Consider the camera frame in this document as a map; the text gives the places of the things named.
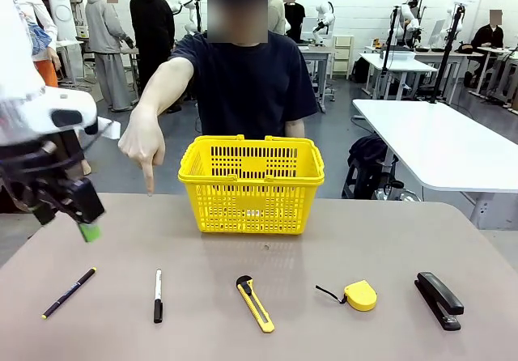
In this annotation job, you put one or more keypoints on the bystander in black t-shirt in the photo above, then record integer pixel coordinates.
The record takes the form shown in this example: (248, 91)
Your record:
(294, 17)

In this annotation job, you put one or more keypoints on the yellow plastic shopping basket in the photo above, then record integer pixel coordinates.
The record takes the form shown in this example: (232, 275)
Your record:
(251, 203)

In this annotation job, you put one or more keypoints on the bystander in black coat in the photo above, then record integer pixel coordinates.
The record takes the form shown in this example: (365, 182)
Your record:
(151, 25)

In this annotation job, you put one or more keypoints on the dark blue pen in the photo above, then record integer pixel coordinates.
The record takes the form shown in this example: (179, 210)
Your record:
(69, 293)

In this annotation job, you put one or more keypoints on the person's right forearm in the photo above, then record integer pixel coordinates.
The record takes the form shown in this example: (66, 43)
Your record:
(166, 86)

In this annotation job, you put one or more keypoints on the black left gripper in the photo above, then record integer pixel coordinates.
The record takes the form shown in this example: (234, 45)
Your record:
(44, 175)

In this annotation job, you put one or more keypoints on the black stapler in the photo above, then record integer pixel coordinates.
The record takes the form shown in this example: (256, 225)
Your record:
(439, 300)

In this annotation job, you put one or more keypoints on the black tripod pole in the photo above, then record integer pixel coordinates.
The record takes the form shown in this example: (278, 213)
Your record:
(447, 53)
(389, 45)

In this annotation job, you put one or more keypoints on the white standing air conditioner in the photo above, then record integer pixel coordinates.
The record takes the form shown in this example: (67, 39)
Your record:
(60, 9)

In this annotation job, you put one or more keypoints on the person in navy t-shirt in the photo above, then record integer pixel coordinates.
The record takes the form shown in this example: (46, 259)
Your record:
(251, 90)

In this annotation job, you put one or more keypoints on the white background desk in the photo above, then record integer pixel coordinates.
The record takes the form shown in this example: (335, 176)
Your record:
(398, 65)

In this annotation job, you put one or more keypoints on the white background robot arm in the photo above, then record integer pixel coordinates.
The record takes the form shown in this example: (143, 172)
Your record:
(406, 23)
(189, 21)
(454, 21)
(323, 19)

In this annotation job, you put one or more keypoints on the bystander in white and orange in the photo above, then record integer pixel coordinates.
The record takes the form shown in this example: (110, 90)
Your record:
(49, 73)

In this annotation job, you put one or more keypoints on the white drawer unit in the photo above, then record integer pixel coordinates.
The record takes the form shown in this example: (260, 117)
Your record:
(342, 55)

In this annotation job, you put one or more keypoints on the yellow utility knife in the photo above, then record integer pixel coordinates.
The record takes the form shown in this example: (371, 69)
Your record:
(255, 304)

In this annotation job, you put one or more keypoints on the bystander with dark vest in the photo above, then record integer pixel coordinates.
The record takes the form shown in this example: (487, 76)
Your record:
(416, 1)

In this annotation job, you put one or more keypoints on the black backpack on stool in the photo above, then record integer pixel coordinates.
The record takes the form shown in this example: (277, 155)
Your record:
(366, 154)

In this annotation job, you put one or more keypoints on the bystander in grey hoodie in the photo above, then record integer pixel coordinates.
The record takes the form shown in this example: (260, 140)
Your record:
(103, 29)

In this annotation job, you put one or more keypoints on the yellow tape measure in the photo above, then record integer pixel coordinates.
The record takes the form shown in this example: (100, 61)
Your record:
(361, 296)

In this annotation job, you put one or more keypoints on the person's right hand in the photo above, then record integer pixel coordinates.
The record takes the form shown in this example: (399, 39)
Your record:
(143, 142)

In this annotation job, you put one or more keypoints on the large white table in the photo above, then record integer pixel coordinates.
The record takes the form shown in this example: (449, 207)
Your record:
(437, 146)

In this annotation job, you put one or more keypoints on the grey background desk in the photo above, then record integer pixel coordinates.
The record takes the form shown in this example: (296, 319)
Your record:
(317, 53)

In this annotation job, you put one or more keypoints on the person's left forearm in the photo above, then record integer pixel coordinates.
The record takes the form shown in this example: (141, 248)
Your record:
(295, 128)

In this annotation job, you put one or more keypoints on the bystander in beige top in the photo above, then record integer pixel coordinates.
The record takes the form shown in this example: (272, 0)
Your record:
(276, 13)

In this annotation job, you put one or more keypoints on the seated bystander in black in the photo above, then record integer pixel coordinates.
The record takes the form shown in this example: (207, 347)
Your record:
(487, 37)

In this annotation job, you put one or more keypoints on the white marker with black cap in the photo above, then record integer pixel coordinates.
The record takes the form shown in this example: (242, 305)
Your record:
(158, 296)

